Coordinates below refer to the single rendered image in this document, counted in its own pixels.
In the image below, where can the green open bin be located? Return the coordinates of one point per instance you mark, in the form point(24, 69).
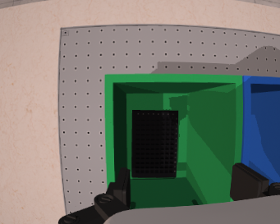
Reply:
point(210, 121)

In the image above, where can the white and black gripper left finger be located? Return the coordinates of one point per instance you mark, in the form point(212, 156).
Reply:
point(116, 199)

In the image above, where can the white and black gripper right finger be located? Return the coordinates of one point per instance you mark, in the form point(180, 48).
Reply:
point(249, 184)

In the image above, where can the blue bin with label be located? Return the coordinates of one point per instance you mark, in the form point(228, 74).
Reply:
point(260, 149)

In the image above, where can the black well plate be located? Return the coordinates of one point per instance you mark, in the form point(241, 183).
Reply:
point(159, 145)

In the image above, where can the grey perforated base plate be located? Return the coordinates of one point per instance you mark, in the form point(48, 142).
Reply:
point(88, 52)

